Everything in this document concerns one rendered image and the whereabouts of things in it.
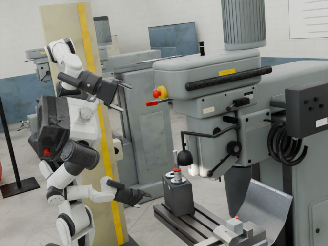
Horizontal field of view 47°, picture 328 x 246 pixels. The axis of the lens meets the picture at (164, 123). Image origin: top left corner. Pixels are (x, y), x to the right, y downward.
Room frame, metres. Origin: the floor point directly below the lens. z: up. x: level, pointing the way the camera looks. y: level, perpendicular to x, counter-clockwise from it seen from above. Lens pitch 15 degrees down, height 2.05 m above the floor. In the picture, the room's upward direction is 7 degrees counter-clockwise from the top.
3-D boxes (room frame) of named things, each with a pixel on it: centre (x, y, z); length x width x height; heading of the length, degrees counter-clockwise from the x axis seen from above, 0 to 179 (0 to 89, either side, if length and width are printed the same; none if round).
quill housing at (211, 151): (1.73, -0.22, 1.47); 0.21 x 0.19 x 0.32; 27
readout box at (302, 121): (1.57, -0.63, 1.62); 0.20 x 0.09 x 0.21; 117
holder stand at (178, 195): (2.10, -0.03, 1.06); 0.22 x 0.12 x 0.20; 15
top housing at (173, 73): (1.74, -0.23, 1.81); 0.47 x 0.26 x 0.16; 117
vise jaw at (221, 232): (1.58, -0.22, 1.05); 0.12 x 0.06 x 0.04; 27
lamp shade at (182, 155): (1.59, -0.07, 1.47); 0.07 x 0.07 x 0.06
